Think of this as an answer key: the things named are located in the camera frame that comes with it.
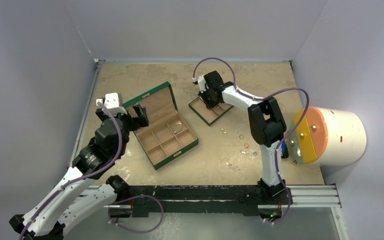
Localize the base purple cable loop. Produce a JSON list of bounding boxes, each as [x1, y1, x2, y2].
[[108, 194, 164, 234]]

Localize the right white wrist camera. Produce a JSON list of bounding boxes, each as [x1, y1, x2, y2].
[[192, 75, 206, 85]]

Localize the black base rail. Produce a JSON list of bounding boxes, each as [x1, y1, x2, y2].
[[106, 175, 292, 222]]

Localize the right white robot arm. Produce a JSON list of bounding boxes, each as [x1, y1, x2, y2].
[[192, 71, 287, 204]]

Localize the white cylinder orange yellow lid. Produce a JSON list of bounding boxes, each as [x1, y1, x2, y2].
[[286, 106, 367, 167]]

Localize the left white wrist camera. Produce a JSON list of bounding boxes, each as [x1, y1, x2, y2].
[[95, 92, 128, 116]]

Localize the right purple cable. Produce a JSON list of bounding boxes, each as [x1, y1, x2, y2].
[[192, 57, 311, 226]]

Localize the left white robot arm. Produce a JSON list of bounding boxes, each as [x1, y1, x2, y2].
[[9, 101, 149, 240]]

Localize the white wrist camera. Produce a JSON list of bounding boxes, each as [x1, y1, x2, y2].
[[192, 75, 206, 85], [95, 92, 128, 116]]

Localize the green jewelry box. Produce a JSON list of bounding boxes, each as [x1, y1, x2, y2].
[[123, 81, 199, 170]]

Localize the green jewelry tray insert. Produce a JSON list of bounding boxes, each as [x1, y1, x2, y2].
[[188, 97, 233, 126]]

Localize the blue tool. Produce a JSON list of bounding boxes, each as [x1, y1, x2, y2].
[[281, 144, 289, 159]]

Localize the small silver jewelry pieces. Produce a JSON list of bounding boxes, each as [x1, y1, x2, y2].
[[224, 150, 260, 171]]

